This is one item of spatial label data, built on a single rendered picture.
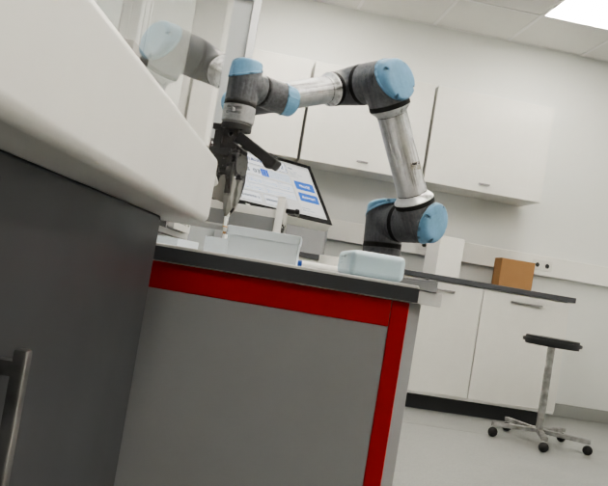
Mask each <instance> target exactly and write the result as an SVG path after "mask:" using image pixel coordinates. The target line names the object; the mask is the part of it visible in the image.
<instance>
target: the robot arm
mask: <svg viewBox="0 0 608 486"><path fill-rule="evenodd" d="M228 77H229V78H228V84H227V90H226V92H224V94H223V95H222V98H221V106H222V109H223V113H222V118H221V121H222V122H221V123H217V122H214V123H213V129H215V133H214V139H213V144H209V150H210V151H211V153H212V154H213V155H214V157H215V158H216V159H217V170H216V173H217V174H219V175H221V176H220V178H219V182H218V184H217V185H216V186H214V187H213V192H212V197H213V198H214V199H216V200H218V201H220V202H222V203H223V212H224V216H227V215H228V214H229V213H230V216H231V215H232V214H233V212H234V211H235V208H236V206H237V204H238V202H239V199H240V198H241V194H242V191H243V188H244V185H245V179H246V172H247V168H248V158H247V155H248V152H247V151H246V150H244V149H243V148H242V147H240V146H239V145H238V144H240V145H241V146H243V147H244V148H245V149H247V150H248V151H249V152H250V153H252V154H253V155H254V156H256V157H257V158H258V159H259V160H261V161H262V163H263V166H264V167H266V168H267V169H270V170H271V169H272V170H273V171H277V170H278V169H279V168H280V166H281V165H282V163H281V162H280V161H279V160H278V158H277V156H276V155H275V154H274V153H268V152H267V151H266V150H265V149H263V148H262V147H261V146H259V145H258V144H257V143H255V142H254V141H253V140H252V139H250V138H249V137H248V136H246V135H245V134H251V130H252V126H253V124H254V119H255V116H256V115H263V114H270V113H276V114H278V115H279V116H286V117H289V116H291V115H293V114H294V113H295V112H296V111H297V109H298V108H303V107H309V106H316V105H321V104H325V105H326V106H329V107H332V106H340V105H354V106H357V105H368V106H369V110H370V114H371V115H373V116H375V117H376V118H377V121H378V125H379V128H380V132H381V136H382V140H383V143H384V147H385V150H386V154H387V158H388V161H389V165H390V169H391V173H392V177H393V180H394V183H395V187H396V191H397V194H398V198H397V199H377V200H373V201H371V202H369V203H368V206H367V212H366V215H365V216H366V222H365V231H364V241H363V250H362V251H366V252H372V253H378V254H384V255H389V256H395V257H401V243H421V244H427V243H435V242H437V241H438V240H440V239H441V237H442V236H443V235H444V233H445V230H446V228H447V225H448V213H447V210H446V208H445V206H443V204H441V203H439V202H435V198H434V195H433V193H432V192H430V191H429V190H428V189H427V186H426V183H425V179H424V175H423V171H422V167H421V163H420V159H419V155H418V151H417V148H416V144H415V140H414V136H413V132H412V128H411V124H410V120H409V117H408V113H407V108H408V106H409V104H410V103H411V102H410V97H411V96H412V95H413V92H414V89H413V87H415V80H414V76H413V73H412V71H411V69H410V67H409V66H408V64H407V63H406V62H403V61H402V60H401V59H398V58H389V59H388V58H383V59H380V60H377V61H372V62H367V63H363V64H357V65H353V66H350V67H345V68H342V69H339V70H335V71H330V72H325V73H324V74H323V75H322V76H321V77H315V78H307V79H299V80H292V81H285V82H281V81H278V80H276V79H273V78H270V77H268V76H266V75H264V74H263V64H262V63H260V62H259V61H257V60H255V59H251V58H245V57H239V58H235V59H233V61H232V64H231V67H230V72H229V75H228Z"/></svg>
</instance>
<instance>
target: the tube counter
mask: <svg viewBox="0 0 608 486"><path fill-rule="evenodd" d="M251 166H252V165H251ZM252 169H253V172H254V174H255V175H259V176H265V177H269V178H273V179H276V180H280V181H284V182H287V183H290V184H291V182H290V177H289V176H288V175H284V174H280V173H277V172H273V171H269V170H267V169H263V168H259V167H256V166H252Z"/></svg>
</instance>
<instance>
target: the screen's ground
mask: <svg viewBox="0 0 608 486"><path fill-rule="evenodd" d="M280 162H281V163H284V164H285V166H286V169H287V172H288V173H283V172H279V171H273V170H272V169H271V170H270V169H267V170H269V171H273V172H277V173H280V174H284V175H287V176H289V177H290V182H291V184H290V183H287V182H284V181H280V180H276V179H273V178H269V177H265V176H261V175H255V174H254V172H253V169H252V166H256V167H259V168H263V169H266V167H262V166H259V165H255V164H251V163H248V168H247V172H246V174H249V175H253V176H259V177H263V178H267V179H271V180H275V181H278V182H282V183H286V184H289V185H292V187H293V190H294V193H295V196H296V197H297V201H294V200H290V199H287V202H288V206H289V209H294V210H295V209H299V210H300V214H304V215H308V216H313V217H317V218H320V219H324V220H327V219H326V216H325V213H324V211H323V208H322V206H321V203H320V200H319V198H318V193H317V191H316V188H315V186H314V183H313V181H312V179H311V176H310V173H309V171H308V169H306V168H302V167H299V166H295V165H292V164H290V163H286V162H283V161H280ZM251 165H252V166H251ZM294 180H296V181H299V182H303V183H307V184H311V185H313V187H314V190H315V194H314V193H311V192H307V191H303V190H299V189H296V187H295V184H294ZM243 189H246V190H250V191H254V192H258V193H260V194H261V197H262V200H263V202H255V201H251V200H247V199H243V198H242V197H241V198H240V200H243V201H247V202H251V203H258V204H262V205H267V206H271V207H275V208H277V206H275V205H271V204H267V203H266V202H265V199H264V196H263V194H266V193H263V192H259V191H255V190H251V189H247V188H243ZM298 192H300V193H304V194H308V195H312V196H315V197H317V198H318V202H319V205H318V204H314V203H310V202H303V201H301V200H300V198H299V195H298ZM266 195H269V196H273V197H277V198H278V196H274V195H270V194H266Z"/></svg>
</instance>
